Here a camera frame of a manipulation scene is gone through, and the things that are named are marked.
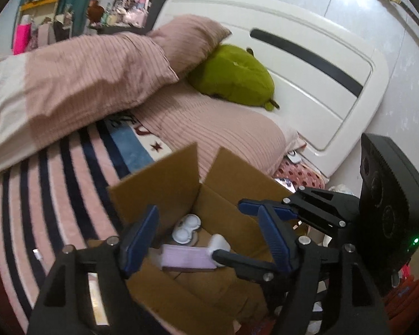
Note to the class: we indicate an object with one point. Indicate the pink thermos bottle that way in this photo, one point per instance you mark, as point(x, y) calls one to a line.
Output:
point(23, 35)

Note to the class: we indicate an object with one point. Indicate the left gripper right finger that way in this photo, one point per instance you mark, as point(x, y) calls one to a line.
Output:
point(281, 240)

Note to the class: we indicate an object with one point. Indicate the yellow top desk shelf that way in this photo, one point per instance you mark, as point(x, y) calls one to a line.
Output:
point(38, 11)

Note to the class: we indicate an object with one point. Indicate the white bed headboard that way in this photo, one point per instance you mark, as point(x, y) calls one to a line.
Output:
point(329, 82)

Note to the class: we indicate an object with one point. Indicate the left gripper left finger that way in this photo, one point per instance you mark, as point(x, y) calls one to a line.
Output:
point(136, 242)

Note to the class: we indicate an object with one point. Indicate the lilac cosmetic box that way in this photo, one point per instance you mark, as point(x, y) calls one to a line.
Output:
point(178, 258)

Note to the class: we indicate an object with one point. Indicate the green plush cushion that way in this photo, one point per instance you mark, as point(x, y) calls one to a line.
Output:
point(234, 74)

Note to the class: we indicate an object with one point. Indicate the brown cardboard box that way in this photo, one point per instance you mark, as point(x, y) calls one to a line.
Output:
point(204, 302)

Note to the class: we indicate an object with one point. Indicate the pink sheet lower pillow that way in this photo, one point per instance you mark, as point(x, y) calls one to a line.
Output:
point(179, 115)

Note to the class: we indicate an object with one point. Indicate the pink ribbed pillow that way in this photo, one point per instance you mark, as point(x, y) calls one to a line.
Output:
point(188, 40)

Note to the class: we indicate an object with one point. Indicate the dark bookshelf with items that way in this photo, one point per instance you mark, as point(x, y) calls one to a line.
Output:
point(120, 16)

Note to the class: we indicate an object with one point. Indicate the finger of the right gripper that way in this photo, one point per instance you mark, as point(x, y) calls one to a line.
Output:
point(246, 268)
point(253, 207)

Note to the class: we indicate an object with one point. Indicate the white small bottle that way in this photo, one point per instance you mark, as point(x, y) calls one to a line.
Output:
point(217, 242)

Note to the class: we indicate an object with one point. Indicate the pink grey striped duvet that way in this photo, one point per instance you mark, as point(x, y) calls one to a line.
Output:
point(50, 92)

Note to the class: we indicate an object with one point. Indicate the striped pink navy blanket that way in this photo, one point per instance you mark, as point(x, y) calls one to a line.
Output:
point(59, 196)

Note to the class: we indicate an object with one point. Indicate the white contact lens case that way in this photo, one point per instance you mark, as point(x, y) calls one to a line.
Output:
point(185, 232)

